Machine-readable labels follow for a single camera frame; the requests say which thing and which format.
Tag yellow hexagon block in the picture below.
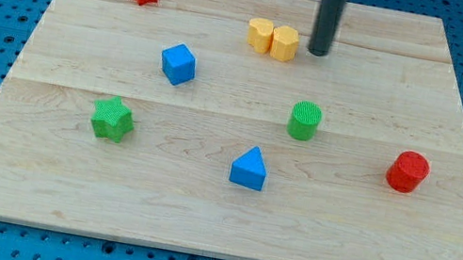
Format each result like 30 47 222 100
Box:
269 25 299 62

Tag blue cube block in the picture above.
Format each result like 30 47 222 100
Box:
161 43 196 86

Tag yellow heart block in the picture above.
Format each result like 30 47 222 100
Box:
247 17 275 54

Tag green star block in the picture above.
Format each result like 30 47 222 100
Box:
90 96 134 143

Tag blue triangle block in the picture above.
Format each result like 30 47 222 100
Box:
229 147 267 191

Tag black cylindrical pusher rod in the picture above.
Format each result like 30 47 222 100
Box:
307 0 348 57

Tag red cylinder block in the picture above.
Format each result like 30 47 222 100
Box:
386 150 430 193

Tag green cylinder block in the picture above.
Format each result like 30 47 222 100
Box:
286 100 323 141

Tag light wooden board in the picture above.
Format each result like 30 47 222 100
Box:
0 0 463 260

